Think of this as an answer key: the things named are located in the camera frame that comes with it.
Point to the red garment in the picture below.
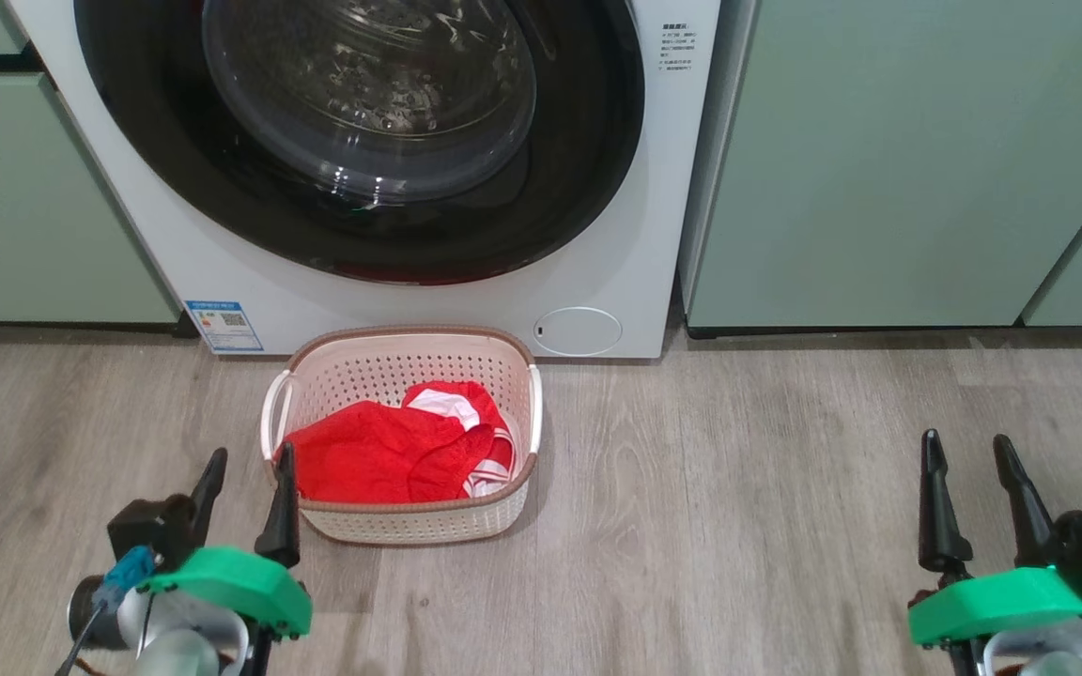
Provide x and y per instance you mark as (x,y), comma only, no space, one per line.
(372,455)

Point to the wide pale green cabinet panel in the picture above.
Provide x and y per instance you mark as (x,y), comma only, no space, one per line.
(879,160)

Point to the cream perforated basket brown rim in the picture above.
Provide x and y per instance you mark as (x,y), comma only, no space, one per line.
(409,361)

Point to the dark round washing machine door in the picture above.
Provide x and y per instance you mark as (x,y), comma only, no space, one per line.
(588,141)

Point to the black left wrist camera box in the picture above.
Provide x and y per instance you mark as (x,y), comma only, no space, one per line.
(146,528)

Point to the white front-load washing machine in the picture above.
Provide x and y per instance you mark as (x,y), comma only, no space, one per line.
(175,272)

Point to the blue energy label sticker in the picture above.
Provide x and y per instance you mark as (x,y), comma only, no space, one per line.
(224,327)

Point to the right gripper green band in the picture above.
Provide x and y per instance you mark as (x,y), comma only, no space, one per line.
(1001,601)

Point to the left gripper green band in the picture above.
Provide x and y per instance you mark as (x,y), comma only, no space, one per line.
(231,587)

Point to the round white filter cover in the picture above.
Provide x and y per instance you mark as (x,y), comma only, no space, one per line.
(579,331)

